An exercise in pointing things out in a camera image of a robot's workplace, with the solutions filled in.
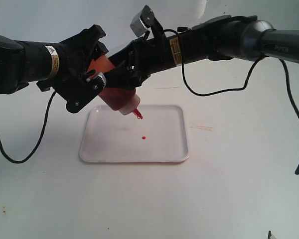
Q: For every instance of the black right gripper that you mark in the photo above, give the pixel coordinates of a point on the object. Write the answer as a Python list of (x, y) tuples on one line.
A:
[(137, 61)]

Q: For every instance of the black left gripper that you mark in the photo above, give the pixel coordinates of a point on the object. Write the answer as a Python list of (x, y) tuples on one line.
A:
[(75, 55)]

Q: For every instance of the red sauce squeeze bottle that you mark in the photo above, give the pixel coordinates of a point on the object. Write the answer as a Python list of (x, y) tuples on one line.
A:
[(118, 99)]

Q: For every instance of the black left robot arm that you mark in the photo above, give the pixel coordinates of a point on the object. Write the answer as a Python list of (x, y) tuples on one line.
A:
[(22, 62)]

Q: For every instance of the white rectangular plastic tray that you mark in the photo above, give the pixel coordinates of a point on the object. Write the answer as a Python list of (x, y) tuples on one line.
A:
[(110, 137)]

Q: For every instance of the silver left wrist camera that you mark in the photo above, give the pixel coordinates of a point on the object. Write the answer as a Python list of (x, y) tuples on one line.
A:
[(78, 94)]

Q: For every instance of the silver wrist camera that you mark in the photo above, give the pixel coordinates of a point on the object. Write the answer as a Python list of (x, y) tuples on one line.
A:
[(78, 94), (145, 20)]

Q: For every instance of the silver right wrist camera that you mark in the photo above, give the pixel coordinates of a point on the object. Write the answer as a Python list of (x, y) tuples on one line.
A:
[(145, 20)]

